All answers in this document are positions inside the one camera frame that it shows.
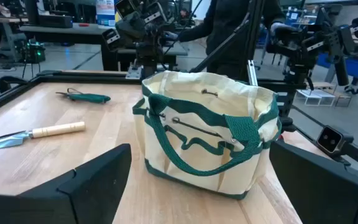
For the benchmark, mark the black metal table frame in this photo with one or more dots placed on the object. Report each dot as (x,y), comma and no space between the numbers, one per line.
(73,76)

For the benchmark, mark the small black table camera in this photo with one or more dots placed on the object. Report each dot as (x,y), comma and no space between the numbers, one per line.
(331,140)

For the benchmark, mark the cream green canvas gardening bag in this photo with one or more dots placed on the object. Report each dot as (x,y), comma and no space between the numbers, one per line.
(197,155)

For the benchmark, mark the grey workshop desk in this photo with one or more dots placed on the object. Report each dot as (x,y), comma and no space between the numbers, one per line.
(64,31)

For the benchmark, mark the black background robot arm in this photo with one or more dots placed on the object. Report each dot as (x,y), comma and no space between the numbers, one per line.
(300,49)

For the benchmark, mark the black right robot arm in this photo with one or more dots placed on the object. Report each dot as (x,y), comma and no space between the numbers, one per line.
(141,34)

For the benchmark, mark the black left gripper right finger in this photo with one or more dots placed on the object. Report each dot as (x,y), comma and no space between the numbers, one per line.
(328,196)

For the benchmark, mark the silver aluminium extrusion post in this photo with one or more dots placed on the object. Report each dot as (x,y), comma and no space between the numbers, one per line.
(251,73)

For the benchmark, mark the blue white banner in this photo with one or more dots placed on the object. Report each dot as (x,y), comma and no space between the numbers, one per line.
(104,12)

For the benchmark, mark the person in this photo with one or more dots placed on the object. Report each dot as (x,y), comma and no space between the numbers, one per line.
(225,31)

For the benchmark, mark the white low stool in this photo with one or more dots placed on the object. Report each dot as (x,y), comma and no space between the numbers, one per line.
(315,96)

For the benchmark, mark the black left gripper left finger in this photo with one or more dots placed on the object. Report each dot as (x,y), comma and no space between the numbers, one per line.
(73,202)

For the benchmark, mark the green lit black device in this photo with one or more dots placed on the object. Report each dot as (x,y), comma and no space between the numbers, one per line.
(31,51)

